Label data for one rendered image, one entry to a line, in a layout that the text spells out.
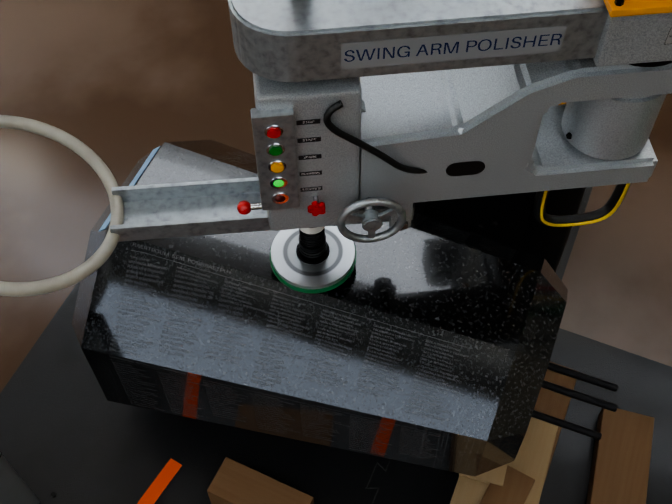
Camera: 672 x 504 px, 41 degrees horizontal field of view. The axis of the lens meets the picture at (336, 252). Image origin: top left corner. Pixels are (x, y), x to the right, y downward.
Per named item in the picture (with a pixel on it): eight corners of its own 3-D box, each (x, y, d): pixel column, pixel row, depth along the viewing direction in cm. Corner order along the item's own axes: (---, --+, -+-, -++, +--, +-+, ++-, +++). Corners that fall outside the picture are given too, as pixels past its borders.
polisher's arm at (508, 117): (613, 148, 221) (674, -13, 181) (641, 222, 208) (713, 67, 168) (317, 174, 217) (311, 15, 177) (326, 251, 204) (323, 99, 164)
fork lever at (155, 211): (403, 168, 218) (404, 154, 214) (415, 232, 207) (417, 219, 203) (115, 188, 213) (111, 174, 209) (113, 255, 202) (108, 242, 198)
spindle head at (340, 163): (413, 152, 216) (428, 5, 179) (429, 226, 203) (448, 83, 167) (264, 165, 214) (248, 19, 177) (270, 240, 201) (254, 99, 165)
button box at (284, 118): (298, 197, 191) (292, 104, 168) (300, 207, 190) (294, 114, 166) (261, 201, 191) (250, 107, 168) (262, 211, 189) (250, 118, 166)
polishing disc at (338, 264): (266, 225, 232) (266, 223, 231) (347, 215, 234) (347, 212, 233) (276, 294, 220) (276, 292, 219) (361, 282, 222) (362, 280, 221)
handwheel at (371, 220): (398, 207, 203) (402, 164, 191) (405, 243, 197) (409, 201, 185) (332, 213, 202) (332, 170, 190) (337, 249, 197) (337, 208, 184)
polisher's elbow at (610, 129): (551, 101, 205) (569, 35, 189) (635, 97, 205) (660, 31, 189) (569, 165, 194) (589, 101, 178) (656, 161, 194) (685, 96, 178)
